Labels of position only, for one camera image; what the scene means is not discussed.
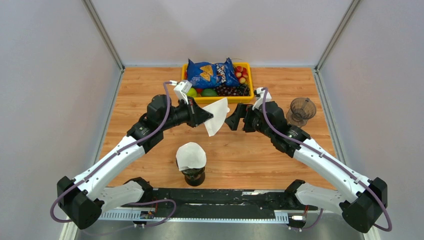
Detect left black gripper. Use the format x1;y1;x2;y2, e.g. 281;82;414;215
159;96;214;132

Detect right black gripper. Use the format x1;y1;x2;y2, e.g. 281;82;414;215
224;103;274;139

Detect white paper coffee filter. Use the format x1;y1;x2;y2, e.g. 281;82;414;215
176;142;207;171

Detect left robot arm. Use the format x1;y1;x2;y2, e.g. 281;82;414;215
53;94;228;230

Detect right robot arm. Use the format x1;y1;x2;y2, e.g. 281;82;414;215
225;101;393;233

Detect dark coffee dripper on stand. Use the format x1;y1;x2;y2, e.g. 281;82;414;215
180;163;206;187

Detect yellow plastic tray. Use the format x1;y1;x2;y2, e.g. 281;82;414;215
181;58;254;104

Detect dark green avocado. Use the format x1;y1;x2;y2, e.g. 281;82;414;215
200;88;219;97

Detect light green apple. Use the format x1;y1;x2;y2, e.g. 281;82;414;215
186;87;198;98

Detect dark purple grapes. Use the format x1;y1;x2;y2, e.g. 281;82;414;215
213;84;250;97

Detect blue chips bag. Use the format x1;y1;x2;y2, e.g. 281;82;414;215
186;57;240;89

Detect red peaches bunch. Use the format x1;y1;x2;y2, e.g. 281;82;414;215
234;65;249;84

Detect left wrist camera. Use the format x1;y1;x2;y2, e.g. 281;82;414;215
170;79;192;104

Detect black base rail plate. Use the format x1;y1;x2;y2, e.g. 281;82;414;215
133;188;306;220

